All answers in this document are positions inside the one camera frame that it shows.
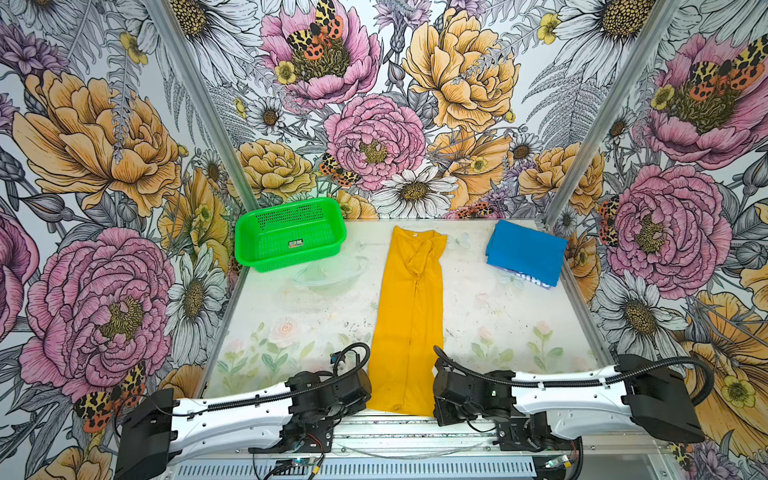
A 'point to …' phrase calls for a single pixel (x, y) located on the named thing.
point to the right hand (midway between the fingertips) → (440, 428)
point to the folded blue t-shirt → (531, 254)
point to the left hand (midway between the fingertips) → (357, 408)
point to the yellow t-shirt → (409, 324)
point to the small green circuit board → (303, 461)
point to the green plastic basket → (279, 235)
